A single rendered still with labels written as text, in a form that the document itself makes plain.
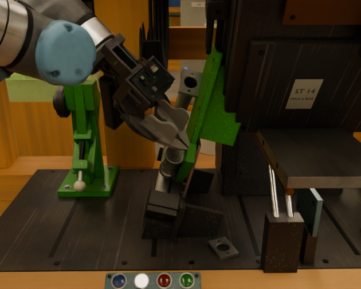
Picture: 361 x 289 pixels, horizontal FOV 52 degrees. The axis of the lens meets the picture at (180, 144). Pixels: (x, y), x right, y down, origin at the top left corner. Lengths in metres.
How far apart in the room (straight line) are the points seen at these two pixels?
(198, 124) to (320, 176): 0.23
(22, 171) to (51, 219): 0.34
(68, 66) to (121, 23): 0.57
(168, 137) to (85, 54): 0.22
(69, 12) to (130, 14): 0.41
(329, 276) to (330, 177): 0.24
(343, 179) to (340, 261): 0.26
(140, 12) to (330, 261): 0.72
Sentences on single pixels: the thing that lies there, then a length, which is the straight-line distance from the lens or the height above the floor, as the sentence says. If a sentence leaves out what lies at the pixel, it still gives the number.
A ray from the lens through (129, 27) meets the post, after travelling 1.01.
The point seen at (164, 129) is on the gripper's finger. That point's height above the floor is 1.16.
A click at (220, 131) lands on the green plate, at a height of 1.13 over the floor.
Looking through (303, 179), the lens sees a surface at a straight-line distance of 0.54.
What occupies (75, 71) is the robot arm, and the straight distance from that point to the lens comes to 0.46.
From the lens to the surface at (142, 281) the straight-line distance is 0.61.
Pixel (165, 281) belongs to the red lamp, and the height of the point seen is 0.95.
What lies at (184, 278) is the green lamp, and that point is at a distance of 0.61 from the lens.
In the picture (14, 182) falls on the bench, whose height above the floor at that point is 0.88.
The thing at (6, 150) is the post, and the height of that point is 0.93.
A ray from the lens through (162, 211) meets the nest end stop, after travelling 0.74.
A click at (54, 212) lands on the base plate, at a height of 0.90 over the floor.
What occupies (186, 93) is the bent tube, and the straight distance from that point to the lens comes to 0.72.
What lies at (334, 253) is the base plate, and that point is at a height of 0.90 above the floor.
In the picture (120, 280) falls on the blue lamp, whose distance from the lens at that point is 0.61.
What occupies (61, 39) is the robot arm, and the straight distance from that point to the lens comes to 0.45.
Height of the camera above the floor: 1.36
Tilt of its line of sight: 22 degrees down
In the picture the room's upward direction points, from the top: straight up
